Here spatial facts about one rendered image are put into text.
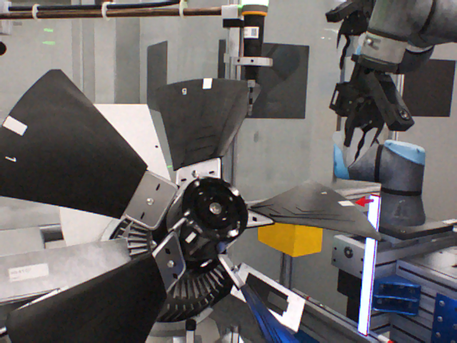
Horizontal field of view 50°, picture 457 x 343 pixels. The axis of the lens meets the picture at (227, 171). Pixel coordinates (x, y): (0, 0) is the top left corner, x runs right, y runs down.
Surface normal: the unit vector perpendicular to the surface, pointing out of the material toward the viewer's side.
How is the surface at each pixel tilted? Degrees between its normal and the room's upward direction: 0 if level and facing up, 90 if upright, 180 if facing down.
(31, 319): 72
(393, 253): 90
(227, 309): 125
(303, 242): 90
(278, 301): 50
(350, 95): 89
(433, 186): 90
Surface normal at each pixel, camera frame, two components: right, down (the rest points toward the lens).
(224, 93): -0.08, -0.67
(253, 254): 0.54, 0.17
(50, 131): 0.21, -0.04
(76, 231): 0.44, -0.51
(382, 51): -0.32, 0.33
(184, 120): -0.30, -0.55
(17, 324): 0.59, -0.17
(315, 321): -0.84, 0.07
